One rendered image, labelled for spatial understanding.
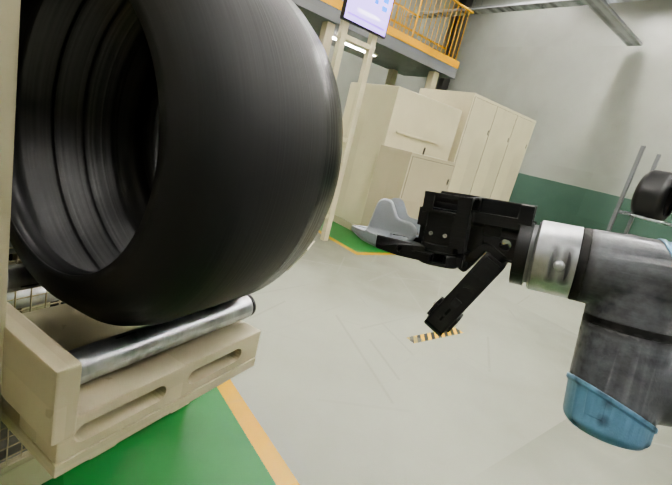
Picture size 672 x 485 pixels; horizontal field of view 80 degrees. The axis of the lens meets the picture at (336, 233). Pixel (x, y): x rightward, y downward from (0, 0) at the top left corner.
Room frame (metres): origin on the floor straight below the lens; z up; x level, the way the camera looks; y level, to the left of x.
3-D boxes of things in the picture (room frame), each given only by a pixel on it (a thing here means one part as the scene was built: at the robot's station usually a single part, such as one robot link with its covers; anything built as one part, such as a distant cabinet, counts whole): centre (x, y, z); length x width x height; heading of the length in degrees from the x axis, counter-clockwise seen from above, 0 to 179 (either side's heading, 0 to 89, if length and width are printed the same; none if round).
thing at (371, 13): (4.52, 0.23, 2.60); 0.60 x 0.05 x 0.55; 131
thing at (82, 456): (0.62, 0.34, 0.80); 0.37 x 0.36 x 0.02; 63
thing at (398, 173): (5.38, -0.81, 0.62); 0.90 x 0.56 x 1.25; 131
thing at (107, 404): (0.56, 0.21, 0.84); 0.36 x 0.09 x 0.06; 153
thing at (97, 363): (0.57, 0.21, 0.90); 0.35 x 0.05 x 0.05; 153
